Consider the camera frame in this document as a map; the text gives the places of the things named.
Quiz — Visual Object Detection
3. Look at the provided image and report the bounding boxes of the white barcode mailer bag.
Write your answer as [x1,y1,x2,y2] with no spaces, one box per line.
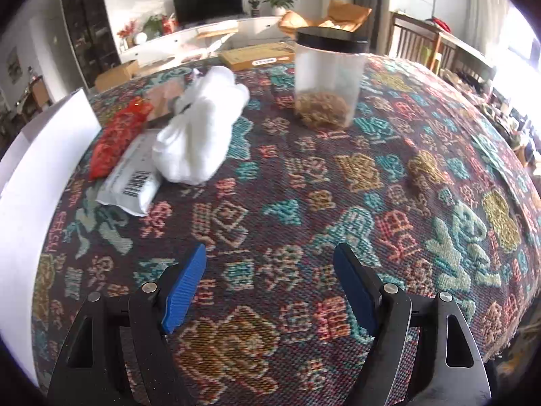
[96,128,162,217]

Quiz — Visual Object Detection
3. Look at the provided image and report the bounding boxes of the colourful patterned woven rug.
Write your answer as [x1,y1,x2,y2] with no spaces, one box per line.
[32,56,540,405]

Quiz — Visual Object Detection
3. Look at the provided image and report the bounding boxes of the white cardboard storage box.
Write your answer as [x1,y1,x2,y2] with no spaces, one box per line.
[0,89,101,382]

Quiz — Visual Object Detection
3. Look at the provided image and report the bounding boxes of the white cloth bundle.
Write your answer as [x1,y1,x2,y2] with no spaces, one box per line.
[152,66,250,185]

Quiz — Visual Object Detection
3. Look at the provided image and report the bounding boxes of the red mesh gift bag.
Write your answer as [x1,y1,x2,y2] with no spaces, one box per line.
[89,97,154,181]

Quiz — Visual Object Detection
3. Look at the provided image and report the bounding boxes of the pink cloth item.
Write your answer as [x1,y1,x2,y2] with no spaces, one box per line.
[145,78,184,121]

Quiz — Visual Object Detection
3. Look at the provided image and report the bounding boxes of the wooden side table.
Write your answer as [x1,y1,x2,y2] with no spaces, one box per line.
[17,76,52,121]

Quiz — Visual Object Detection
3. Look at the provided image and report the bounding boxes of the brown cardboard box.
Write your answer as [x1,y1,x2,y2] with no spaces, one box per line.
[94,60,139,93]

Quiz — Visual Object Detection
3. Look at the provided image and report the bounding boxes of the clear jar black lid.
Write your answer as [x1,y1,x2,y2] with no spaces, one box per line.
[295,27,370,130]

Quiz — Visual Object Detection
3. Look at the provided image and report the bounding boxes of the wooden dining chair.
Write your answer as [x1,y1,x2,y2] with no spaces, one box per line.
[386,12,441,71]

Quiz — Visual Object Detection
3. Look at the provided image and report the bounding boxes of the white low tv console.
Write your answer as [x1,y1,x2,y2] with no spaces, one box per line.
[118,17,288,66]

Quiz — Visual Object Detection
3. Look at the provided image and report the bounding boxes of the red flower arrangement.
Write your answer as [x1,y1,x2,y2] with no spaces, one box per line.
[117,20,137,49]

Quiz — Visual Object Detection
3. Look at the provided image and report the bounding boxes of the flat yellow board box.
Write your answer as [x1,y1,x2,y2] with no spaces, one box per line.
[218,42,295,71]

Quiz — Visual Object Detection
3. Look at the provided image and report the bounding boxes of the dark glass display cabinet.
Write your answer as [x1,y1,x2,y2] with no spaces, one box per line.
[62,0,120,88]

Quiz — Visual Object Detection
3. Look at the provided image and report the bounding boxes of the orange lounge chair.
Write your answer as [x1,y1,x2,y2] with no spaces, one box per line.
[278,0,372,39]

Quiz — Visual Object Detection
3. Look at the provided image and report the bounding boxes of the black flat television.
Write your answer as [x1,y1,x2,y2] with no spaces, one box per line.
[173,0,244,28]

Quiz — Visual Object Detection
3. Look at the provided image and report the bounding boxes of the small dark potted plant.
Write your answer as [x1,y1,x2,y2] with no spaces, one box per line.
[249,0,260,18]

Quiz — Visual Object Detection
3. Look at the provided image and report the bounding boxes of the green potted plant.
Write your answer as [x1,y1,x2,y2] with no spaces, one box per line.
[263,0,298,17]

